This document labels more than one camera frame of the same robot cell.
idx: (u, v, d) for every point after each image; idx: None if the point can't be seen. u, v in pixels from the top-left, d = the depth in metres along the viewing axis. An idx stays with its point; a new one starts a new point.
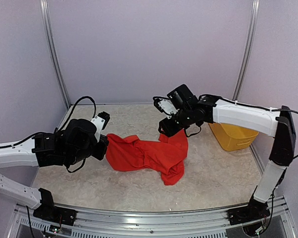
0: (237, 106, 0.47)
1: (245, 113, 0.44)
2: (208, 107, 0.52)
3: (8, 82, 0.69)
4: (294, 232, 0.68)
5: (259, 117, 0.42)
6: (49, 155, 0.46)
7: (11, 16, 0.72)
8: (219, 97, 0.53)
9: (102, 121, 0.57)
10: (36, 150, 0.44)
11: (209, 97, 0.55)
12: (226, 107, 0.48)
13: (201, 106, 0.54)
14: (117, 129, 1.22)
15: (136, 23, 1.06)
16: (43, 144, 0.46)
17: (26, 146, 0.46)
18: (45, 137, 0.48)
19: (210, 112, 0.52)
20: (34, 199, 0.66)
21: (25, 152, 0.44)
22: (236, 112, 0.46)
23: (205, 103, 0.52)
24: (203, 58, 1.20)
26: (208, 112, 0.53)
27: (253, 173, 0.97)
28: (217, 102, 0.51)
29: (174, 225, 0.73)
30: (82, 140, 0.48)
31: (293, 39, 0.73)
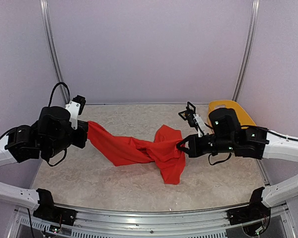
0: (289, 142, 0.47)
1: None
2: (261, 144, 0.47)
3: (8, 83, 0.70)
4: (294, 232, 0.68)
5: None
6: (23, 149, 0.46)
7: (11, 17, 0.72)
8: (266, 130, 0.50)
9: (77, 105, 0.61)
10: (9, 145, 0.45)
11: (257, 130, 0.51)
12: (278, 144, 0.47)
13: (253, 141, 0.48)
14: (117, 129, 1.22)
15: (136, 23, 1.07)
16: (16, 137, 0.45)
17: (0, 145, 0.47)
18: (18, 130, 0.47)
19: (262, 147, 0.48)
20: (31, 201, 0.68)
21: None
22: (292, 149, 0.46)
23: (258, 140, 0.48)
24: (203, 57, 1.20)
26: (258, 148, 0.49)
27: (253, 173, 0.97)
28: (268, 137, 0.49)
29: (174, 225, 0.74)
30: (55, 129, 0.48)
31: (292, 39, 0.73)
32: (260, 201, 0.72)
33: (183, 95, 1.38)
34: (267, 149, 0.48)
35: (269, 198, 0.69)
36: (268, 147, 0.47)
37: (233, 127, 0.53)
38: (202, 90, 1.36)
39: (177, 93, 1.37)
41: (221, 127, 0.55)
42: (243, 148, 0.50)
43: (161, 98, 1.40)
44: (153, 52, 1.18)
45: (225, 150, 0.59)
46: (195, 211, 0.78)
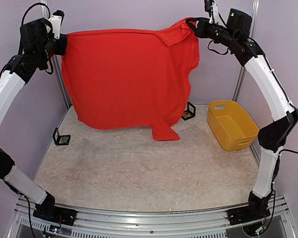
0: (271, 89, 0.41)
1: (271, 86, 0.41)
2: (251, 52, 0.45)
3: None
4: (294, 232, 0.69)
5: (278, 99, 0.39)
6: (28, 62, 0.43)
7: (11, 17, 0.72)
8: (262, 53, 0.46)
9: (59, 19, 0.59)
10: (8, 68, 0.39)
11: (257, 45, 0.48)
12: (261, 66, 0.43)
13: (245, 44, 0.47)
14: (117, 129, 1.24)
15: (136, 23, 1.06)
16: (13, 61, 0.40)
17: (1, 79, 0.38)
18: (13, 58, 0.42)
19: (249, 57, 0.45)
20: (41, 190, 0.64)
21: (12, 78, 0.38)
22: (264, 78, 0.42)
23: (250, 47, 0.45)
24: (203, 57, 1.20)
26: (245, 56, 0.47)
27: (253, 173, 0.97)
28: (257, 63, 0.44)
29: (174, 225, 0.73)
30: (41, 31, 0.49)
31: (293, 39, 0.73)
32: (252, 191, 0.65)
33: None
34: (252, 61, 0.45)
35: (258, 187, 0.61)
36: (253, 60, 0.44)
37: (240, 26, 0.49)
38: (202, 90, 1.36)
39: None
41: (230, 24, 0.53)
42: (235, 46, 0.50)
43: None
44: None
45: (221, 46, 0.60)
46: (195, 211, 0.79)
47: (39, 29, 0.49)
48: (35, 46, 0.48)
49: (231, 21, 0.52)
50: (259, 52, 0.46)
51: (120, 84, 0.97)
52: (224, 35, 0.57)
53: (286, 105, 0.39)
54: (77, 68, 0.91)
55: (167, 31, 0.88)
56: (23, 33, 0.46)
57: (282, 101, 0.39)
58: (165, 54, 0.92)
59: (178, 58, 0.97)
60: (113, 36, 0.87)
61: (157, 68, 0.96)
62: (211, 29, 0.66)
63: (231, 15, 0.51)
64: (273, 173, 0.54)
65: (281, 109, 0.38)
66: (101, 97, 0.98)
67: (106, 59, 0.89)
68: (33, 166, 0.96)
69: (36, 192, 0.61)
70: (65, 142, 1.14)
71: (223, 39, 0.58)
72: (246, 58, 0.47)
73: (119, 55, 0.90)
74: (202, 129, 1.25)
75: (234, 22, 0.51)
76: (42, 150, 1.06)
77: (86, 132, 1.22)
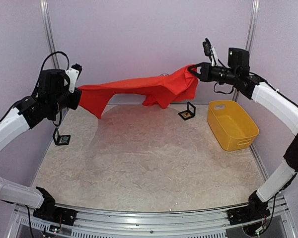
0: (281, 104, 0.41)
1: (281, 104, 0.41)
2: (252, 83, 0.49)
3: (7, 82, 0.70)
4: (294, 232, 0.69)
5: (291, 113, 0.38)
6: (37, 111, 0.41)
7: (12, 17, 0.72)
8: (264, 81, 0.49)
9: (76, 73, 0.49)
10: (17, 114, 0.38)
11: (257, 76, 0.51)
12: (267, 90, 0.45)
13: (245, 79, 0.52)
14: (118, 129, 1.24)
15: (136, 23, 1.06)
16: (25, 104, 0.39)
17: (9, 115, 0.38)
18: (24, 99, 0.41)
19: (252, 88, 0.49)
20: (37, 196, 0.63)
21: (19, 118, 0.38)
22: (273, 99, 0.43)
23: (251, 79, 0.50)
24: (203, 57, 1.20)
26: (250, 88, 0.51)
27: (253, 173, 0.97)
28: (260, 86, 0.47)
29: (174, 225, 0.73)
30: (58, 84, 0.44)
31: (293, 39, 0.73)
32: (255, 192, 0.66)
33: None
34: (256, 90, 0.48)
35: (263, 189, 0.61)
36: (258, 89, 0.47)
37: (240, 62, 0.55)
38: (202, 90, 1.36)
39: None
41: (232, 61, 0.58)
42: (239, 82, 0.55)
43: None
44: (153, 53, 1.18)
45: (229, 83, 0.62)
46: (195, 211, 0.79)
47: (58, 82, 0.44)
48: (49, 95, 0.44)
49: (232, 58, 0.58)
50: (261, 81, 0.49)
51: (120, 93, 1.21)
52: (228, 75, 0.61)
53: None
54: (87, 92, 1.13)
55: (171, 79, 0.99)
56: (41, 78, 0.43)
57: (297, 111, 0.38)
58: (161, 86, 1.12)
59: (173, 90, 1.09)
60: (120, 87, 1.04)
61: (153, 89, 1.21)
62: (214, 72, 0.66)
63: (230, 54, 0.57)
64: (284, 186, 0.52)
65: None
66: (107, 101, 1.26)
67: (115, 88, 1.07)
68: (33, 166, 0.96)
69: (32, 197, 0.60)
70: (65, 142, 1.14)
71: (228, 78, 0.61)
72: (250, 90, 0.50)
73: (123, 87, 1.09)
74: (202, 129, 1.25)
75: (235, 59, 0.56)
76: (42, 150, 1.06)
77: (86, 132, 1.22)
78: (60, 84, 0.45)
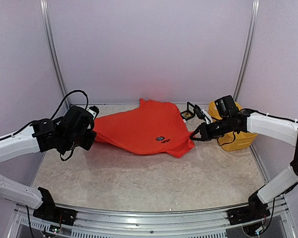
0: (272, 121, 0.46)
1: (274, 124, 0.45)
2: (244, 117, 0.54)
3: (7, 82, 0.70)
4: (294, 232, 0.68)
5: (285, 127, 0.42)
6: (49, 139, 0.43)
7: (12, 17, 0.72)
8: (254, 110, 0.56)
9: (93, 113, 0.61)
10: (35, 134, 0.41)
11: (247, 109, 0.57)
12: (257, 118, 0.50)
13: (237, 116, 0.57)
14: None
15: (136, 23, 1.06)
16: (43, 128, 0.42)
17: (26, 133, 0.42)
18: (43, 122, 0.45)
19: (245, 121, 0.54)
20: (36, 198, 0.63)
21: (30, 139, 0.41)
22: (266, 123, 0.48)
23: (242, 113, 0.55)
24: (203, 57, 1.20)
26: (244, 122, 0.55)
27: (253, 173, 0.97)
28: (252, 113, 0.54)
29: (174, 225, 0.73)
30: (82, 124, 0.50)
31: (293, 39, 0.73)
32: (256, 193, 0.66)
33: (182, 95, 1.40)
34: (249, 122, 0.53)
35: (263, 190, 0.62)
36: (250, 119, 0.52)
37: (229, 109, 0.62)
38: (202, 90, 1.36)
39: (176, 93, 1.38)
41: (219, 109, 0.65)
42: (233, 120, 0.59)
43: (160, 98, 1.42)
44: (152, 53, 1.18)
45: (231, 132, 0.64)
46: (195, 211, 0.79)
47: (82, 123, 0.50)
48: (69, 130, 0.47)
49: (220, 107, 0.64)
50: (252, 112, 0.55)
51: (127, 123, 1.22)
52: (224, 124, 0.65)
53: (295, 125, 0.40)
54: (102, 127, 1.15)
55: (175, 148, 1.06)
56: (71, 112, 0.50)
57: (290, 124, 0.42)
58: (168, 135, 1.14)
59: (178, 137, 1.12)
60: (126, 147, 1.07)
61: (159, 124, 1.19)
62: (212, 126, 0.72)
63: (217, 104, 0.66)
64: (286, 190, 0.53)
65: (292, 129, 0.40)
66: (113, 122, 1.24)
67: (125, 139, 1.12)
68: (33, 166, 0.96)
69: (30, 199, 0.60)
70: None
71: (225, 128, 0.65)
72: (245, 124, 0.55)
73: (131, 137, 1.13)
74: None
75: (222, 106, 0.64)
76: None
77: None
78: (83, 125, 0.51)
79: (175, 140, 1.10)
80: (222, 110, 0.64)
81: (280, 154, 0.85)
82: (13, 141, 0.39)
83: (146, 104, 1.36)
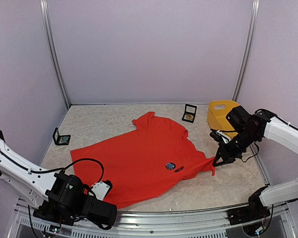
0: (293, 133, 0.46)
1: (293, 136, 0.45)
2: (262, 120, 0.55)
3: (7, 82, 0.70)
4: (294, 232, 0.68)
5: None
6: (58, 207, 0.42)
7: (12, 17, 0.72)
8: (273, 114, 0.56)
9: (107, 186, 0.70)
10: (51, 194, 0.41)
11: (265, 112, 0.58)
12: (278, 125, 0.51)
13: (255, 118, 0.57)
14: (118, 129, 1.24)
15: (137, 23, 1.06)
16: (62, 194, 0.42)
17: (44, 182, 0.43)
18: (68, 184, 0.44)
19: (263, 126, 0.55)
20: (34, 203, 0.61)
21: (36, 188, 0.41)
22: (285, 134, 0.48)
23: (260, 116, 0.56)
24: (203, 57, 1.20)
26: (261, 125, 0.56)
27: (253, 173, 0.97)
28: (272, 119, 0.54)
29: (174, 225, 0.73)
30: (100, 218, 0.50)
31: (293, 39, 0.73)
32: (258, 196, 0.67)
33: (182, 95, 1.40)
34: (268, 128, 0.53)
35: (266, 194, 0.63)
36: (268, 125, 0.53)
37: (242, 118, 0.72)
38: (202, 90, 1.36)
39: (176, 93, 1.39)
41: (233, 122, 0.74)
42: (249, 125, 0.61)
43: (160, 98, 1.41)
44: (152, 53, 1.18)
45: (252, 139, 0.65)
46: (195, 211, 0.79)
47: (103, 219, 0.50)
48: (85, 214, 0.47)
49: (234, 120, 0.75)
50: (270, 116, 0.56)
51: (142, 154, 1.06)
52: (242, 134, 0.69)
53: None
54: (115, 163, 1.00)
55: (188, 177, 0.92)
56: (103, 202, 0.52)
57: None
58: (179, 159, 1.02)
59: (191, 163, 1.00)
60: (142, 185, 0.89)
61: (173, 151, 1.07)
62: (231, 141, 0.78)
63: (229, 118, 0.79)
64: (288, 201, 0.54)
65: None
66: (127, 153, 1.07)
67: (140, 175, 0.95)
68: None
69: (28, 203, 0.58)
70: (65, 142, 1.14)
71: (245, 138, 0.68)
72: (262, 127, 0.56)
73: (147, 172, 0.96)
74: (202, 129, 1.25)
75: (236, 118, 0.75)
76: (42, 149, 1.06)
77: (86, 132, 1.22)
78: (99, 218, 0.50)
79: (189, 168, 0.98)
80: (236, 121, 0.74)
81: (280, 154, 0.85)
82: (26, 179, 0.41)
83: (149, 124, 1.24)
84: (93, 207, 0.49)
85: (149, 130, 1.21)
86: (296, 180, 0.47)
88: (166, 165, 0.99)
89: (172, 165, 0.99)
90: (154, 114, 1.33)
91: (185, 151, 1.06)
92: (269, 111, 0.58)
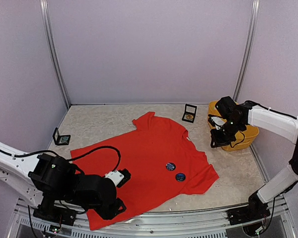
0: (275, 115, 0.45)
1: (274, 119, 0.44)
2: (245, 108, 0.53)
3: (7, 82, 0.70)
4: (293, 231, 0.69)
5: (286, 123, 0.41)
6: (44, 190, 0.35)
7: (12, 17, 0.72)
8: (256, 103, 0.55)
9: (119, 176, 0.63)
10: (33, 175, 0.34)
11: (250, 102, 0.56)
12: (260, 111, 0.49)
13: (239, 107, 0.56)
14: (117, 129, 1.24)
15: (137, 23, 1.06)
16: (46, 174, 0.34)
17: (26, 164, 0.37)
18: (51, 164, 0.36)
19: (247, 113, 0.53)
20: (32, 201, 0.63)
21: (19, 172, 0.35)
22: (268, 117, 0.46)
23: (243, 105, 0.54)
24: (203, 57, 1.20)
26: (245, 114, 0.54)
27: (253, 173, 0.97)
28: (254, 107, 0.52)
29: (174, 225, 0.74)
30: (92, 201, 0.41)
31: (293, 39, 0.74)
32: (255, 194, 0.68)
33: (182, 96, 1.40)
34: (250, 115, 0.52)
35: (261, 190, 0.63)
36: (252, 112, 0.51)
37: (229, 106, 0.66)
38: (202, 90, 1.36)
39: (177, 93, 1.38)
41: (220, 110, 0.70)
42: (235, 114, 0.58)
43: (160, 98, 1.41)
44: (152, 52, 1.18)
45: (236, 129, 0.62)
46: (195, 211, 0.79)
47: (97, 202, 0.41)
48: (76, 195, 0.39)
49: (220, 109, 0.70)
50: (254, 105, 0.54)
51: (143, 156, 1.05)
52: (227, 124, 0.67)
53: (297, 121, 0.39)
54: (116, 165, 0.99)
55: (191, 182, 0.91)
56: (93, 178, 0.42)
57: (293, 119, 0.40)
58: (181, 162, 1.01)
59: (193, 166, 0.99)
60: (144, 189, 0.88)
61: (174, 153, 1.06)
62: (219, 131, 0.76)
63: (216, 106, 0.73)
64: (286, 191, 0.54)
65: (294, 125, 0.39)
66: (127, 155, 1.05)
67: (142, 178, 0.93)
68: None
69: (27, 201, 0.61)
70: (65, 142, 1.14)
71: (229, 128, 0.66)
72: (246, 116, 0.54)
73: (149, 175, 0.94)
74: (202, 129, 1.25)
75: (222, 107, 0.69)
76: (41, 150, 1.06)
77: (86, 132, 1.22)
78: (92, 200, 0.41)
79: (191, 171, 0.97)
80: (222, 111, 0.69)
81: (280, 154, 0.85)
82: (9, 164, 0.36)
83: (149, 124, 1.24)
84: (81, 185, 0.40)
85: (149, 130, 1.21)
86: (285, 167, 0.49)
88: (166, 165, 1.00)
89: (172, 165, 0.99)
90: (154, 114, 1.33)
91: (185, 152, 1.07)
92: (254, 102, 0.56)
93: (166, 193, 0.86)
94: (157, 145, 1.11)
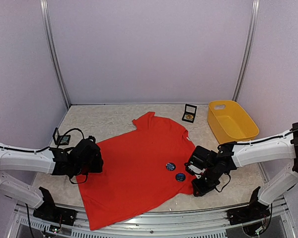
0: (260, 146, 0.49)
1: (263, 149, 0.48)
2: (227, 157, 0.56)
3: (7, 82, 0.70)
4: (294, 232, 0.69)
5: (277, 147, 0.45)
6: (63, 167, 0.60)
7: (11, 17, 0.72)
8: (233, 143, 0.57)
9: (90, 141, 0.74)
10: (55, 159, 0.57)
11: (225, 147, 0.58)
12: (243, 150, 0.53)
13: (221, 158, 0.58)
14: (117, 129, 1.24)
15: (137, 23, 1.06)
16: (60, 155, 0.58)
17: (46, 154, 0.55)
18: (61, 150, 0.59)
19: (231, 159, 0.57)
20: (37, 197, 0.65)
21: (45, 159, 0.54)
22: (255, 151, 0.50)
23: (224, 155, 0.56)
24: (203, 57, 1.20)
26: (228, 161, 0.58)
27: (253, 173, 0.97)
28: (234, 149, 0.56)
29: (174, 225, 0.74)
30: (90, 155, 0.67)
31: (293, 39, 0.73)
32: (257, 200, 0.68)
33: (182, 96, 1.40)
34: (237, 159, 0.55)
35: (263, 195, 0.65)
36: (236, 156, 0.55)
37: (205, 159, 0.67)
38: (202, 90, 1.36)
39: (177, 93, 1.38)
41: (197, 163, 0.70)
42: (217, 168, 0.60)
43: (160, 98, 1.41)
44: (152, 52, 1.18)
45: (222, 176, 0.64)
46: (195, 211, 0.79)
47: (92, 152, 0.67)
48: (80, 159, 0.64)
49: (197, 162, 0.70)
50: (232, 147, 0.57)
51: (143, 156, 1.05)
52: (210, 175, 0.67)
53: (287, 139, 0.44)
54: (116, 165, 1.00)
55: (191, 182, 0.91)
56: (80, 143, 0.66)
57: (280, 139, 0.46)
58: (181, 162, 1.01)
59: None
60: (143, 189, 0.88)
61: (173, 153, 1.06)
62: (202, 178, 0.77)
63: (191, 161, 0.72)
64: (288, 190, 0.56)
65: (285, 145, 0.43)
66: (127, 155, 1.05)
67: (141, 178, 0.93)
68: None
69: (32, 197, 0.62)
70: (65, 142, 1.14)
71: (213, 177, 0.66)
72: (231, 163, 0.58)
73: (148, 175, 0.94)
74: (202, 129, 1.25)
75: (198, 160, 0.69)
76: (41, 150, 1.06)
77: (86, 132, 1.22)
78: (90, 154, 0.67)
79: None
80: (201, 163, 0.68)
81: None
82: (35, 157, 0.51)
83: (149, 124, 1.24)
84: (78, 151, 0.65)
85: (150, 130, 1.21)
86: (286, 171, 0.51)
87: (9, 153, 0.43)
88: (166, 165, 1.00)
89: (172, 165, 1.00)
90: (154, 114, 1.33)
91: (185, 152, 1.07)
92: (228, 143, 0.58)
93: (166, 193, 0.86)
94: (157, 145, 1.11)
